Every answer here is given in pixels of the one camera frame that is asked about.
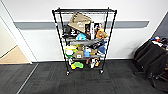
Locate light blue toy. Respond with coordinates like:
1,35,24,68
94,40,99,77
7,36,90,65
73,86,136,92
75,32,87,41

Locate orange yellow toy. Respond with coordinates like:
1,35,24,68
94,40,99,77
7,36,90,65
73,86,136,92
93,59,101,68

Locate dark blue bag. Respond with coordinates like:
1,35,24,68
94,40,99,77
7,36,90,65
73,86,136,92
97,41,108,55

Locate cardboard box white label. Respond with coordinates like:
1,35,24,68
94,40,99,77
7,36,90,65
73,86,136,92
73,49,85,60

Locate orange plush toy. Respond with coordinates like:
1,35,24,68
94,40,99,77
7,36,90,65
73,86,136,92
95,29,109,40

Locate large brown printed cardboard box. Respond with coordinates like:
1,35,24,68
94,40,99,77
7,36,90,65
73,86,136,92
67,12,93,34

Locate plain brown cardboard box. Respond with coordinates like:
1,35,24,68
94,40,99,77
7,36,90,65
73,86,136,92
89,49,98,57

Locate white door frame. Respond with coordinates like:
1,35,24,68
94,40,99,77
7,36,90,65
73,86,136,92
0,3,38,64

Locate black jacket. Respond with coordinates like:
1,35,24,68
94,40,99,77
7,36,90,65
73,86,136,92
133,39,168,79

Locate colourful item pile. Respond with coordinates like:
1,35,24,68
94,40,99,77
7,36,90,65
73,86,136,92
149,35,168,46

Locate yellow green toy bowls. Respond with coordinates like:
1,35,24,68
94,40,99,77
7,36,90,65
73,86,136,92
64,45,78,58

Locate white box dark print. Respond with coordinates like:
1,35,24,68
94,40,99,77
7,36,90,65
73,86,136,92
89,21,101,38

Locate black wire shelf rack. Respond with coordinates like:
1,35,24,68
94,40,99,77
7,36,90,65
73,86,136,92
51,7,118,76

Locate yellow green plush toy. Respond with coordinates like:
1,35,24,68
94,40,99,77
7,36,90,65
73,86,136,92
70,61,84,70

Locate black bag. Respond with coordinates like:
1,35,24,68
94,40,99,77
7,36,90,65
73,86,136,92
63,24,75,37

